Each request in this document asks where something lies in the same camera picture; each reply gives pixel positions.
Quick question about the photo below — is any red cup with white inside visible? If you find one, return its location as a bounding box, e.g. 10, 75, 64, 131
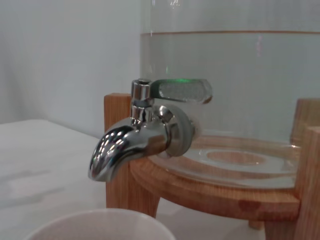
23, 209, 176, 240

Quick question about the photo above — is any clear glass water dispenser jar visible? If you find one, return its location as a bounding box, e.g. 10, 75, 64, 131
138, 0, 320, 191

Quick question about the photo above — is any wooden dispenser stand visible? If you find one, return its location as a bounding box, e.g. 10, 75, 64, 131
103, 92, 320, 240

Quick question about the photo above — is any chrome faucet with lever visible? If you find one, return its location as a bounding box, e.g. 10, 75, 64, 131
87, 78, 214, 183

